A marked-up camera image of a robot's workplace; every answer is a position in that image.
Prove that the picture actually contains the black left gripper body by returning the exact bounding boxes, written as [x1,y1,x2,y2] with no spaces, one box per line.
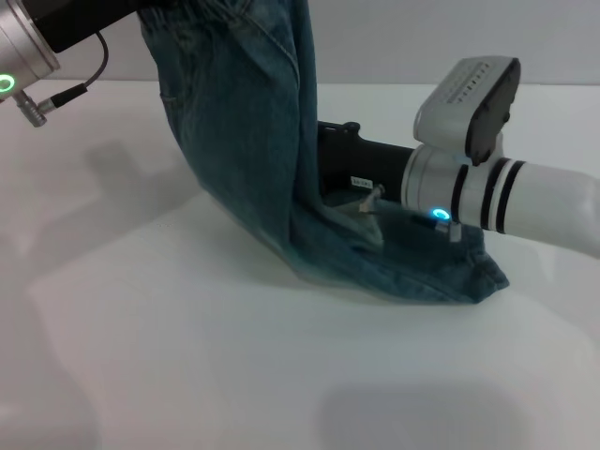
[29,0,143,54]

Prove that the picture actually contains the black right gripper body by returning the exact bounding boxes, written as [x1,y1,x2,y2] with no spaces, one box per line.
[317,120,417,207]

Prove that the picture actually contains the blue denim shorts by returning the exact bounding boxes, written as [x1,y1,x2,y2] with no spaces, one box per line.
[137,0,511,308]

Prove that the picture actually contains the grey cable with metal connector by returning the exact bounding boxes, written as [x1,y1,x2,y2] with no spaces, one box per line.
[357,183,464,245]
[12,31,109,128]

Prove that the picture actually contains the white grey wrist camera box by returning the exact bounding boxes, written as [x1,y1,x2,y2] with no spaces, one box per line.
[412,56,522,168]

